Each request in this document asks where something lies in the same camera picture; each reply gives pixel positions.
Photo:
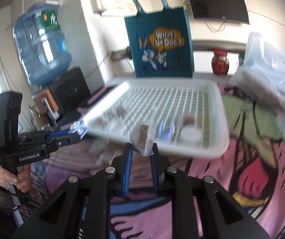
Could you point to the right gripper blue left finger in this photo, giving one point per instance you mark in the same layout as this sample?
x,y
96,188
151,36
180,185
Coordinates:
x,y
122,164

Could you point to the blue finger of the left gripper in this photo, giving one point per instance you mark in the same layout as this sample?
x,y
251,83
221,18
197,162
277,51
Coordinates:
x,y
57,135

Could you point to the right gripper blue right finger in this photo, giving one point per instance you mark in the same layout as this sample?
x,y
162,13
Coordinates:
x,y
159,166

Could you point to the blue clip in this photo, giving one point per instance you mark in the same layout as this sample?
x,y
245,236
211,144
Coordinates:
x,y
78,127
166,133

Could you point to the brown cube packet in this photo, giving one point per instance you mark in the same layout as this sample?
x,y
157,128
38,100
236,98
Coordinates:
x,y
142,138

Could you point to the person's left hand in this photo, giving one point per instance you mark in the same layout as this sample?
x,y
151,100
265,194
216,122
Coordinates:
x,y
22,180

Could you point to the clear round dish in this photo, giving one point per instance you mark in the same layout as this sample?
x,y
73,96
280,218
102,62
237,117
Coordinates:
x,y
116,126

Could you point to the white round lid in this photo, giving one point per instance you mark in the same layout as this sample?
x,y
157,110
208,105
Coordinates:
x,y
190,134

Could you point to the black speaker box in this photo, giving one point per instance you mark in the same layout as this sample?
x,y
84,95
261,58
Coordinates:
x,y
69,90

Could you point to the white perforated plastic tray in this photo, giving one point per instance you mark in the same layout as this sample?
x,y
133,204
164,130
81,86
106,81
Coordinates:
x,y
157,99

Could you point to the blue water jug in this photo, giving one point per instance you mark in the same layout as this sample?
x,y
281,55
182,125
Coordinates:
x,y
41,44

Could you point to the pink cartoon blanket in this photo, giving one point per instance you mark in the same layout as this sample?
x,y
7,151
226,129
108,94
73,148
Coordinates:
x,y
252,170

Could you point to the red glass jar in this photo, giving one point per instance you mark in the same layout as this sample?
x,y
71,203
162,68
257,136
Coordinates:
x,y
220,63

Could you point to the teal cartoon tote bag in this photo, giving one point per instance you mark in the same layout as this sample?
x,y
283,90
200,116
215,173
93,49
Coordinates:
x,y
160,42

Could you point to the grey metal pipe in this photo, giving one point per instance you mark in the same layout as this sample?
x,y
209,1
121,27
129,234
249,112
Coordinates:
x,y
198,45

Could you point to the clear plastic bag bundle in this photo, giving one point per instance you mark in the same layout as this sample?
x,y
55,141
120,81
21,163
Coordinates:
x,y
262,76

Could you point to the black wall television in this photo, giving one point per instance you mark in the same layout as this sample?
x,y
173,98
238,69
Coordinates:
x,y
227,10

